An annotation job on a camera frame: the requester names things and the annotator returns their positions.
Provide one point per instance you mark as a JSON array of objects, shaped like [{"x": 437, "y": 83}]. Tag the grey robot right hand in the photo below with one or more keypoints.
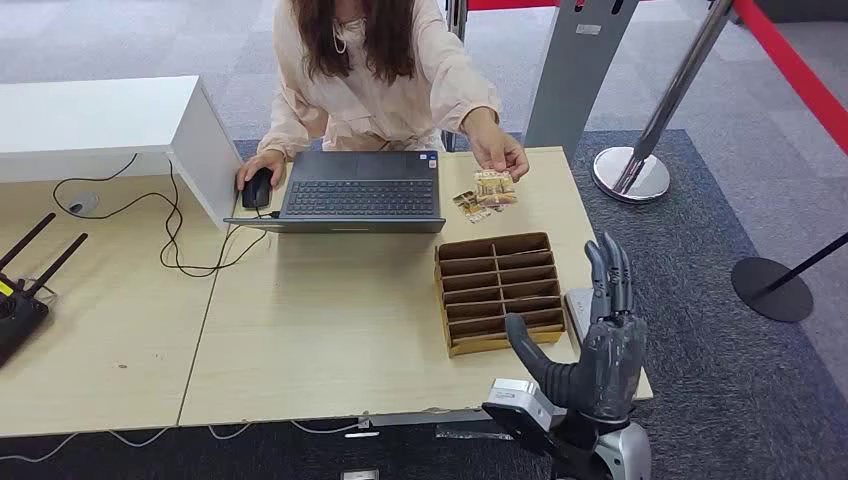
[{"x": 609, "y": 364}]

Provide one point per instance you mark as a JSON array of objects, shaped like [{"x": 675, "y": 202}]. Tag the person's right hand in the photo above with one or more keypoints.
[{"x": 262, "y": 162}]

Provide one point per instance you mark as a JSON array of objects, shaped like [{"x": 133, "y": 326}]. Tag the person's left hand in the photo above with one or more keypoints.
[{"x": 493, "y": 142}]

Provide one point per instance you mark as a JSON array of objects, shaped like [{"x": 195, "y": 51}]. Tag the black computer mouse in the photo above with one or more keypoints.
[{"x": 257, "y": 192}]

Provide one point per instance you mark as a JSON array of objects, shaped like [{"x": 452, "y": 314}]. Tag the gold patterned card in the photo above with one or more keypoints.
[
  {"x": 495, "y": 189},
  {"x": 467, "y": 206}
]

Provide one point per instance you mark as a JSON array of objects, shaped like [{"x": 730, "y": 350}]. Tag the person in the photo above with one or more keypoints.
[{"x": 371, "y": 99}]

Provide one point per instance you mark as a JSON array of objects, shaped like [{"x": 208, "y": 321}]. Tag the grey kiosk stand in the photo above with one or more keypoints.
[{"x": 570, "y": 86}]

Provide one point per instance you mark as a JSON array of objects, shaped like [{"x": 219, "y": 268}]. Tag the dark grey laptop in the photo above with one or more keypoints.
[{"x": 361, "y": 192}]

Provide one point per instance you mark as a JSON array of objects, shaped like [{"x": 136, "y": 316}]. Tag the dark grey floor mat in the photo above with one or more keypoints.
[{"x": 715, "y": 397}]

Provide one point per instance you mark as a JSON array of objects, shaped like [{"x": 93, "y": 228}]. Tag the brown cardboard slot organizer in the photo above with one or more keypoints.
[{"x": 497, "y": 295}]

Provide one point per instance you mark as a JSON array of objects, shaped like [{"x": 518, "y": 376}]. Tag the red barrier belt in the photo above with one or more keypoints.
[
  {"x": 510, "y": 3},
  {"x": 795, "y": 73}
]

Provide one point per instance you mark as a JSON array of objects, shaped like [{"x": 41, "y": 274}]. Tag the white desk shelf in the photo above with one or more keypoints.
[{"x": 99, "y": 119}]

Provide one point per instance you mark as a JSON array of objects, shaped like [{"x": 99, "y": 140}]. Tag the black stanchion with round base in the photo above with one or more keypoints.
[{"x": 772, "y": 291}]

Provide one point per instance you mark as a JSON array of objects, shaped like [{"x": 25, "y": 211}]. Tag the small grey round device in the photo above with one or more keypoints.
[{"x": 83, "y": 203}]

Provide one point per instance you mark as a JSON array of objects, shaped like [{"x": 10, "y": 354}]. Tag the black router with antennas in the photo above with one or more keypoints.
[{"x": 20, "y": 318}]

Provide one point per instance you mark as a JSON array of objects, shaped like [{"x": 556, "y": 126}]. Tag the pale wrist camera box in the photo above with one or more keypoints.
[{"x": 520, "y": 404}]

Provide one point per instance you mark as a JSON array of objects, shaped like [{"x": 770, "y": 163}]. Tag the chrome stanchion post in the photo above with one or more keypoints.
[{"x": 632, "y": 172}]

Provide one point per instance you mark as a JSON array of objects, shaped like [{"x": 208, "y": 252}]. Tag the grey metal table rail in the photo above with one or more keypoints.
[{"x": 424, "y": 417}]

